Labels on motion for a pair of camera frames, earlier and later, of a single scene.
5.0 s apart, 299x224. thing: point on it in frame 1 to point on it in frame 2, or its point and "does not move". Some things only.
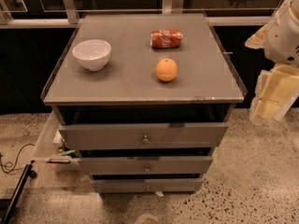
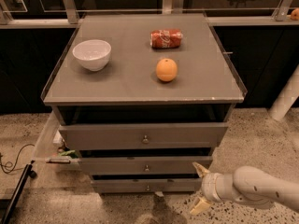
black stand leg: (28, 173) does not move
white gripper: (281, 42) to (207, 186)
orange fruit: (166, 70) does not move
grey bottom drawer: (147, 186) does not move
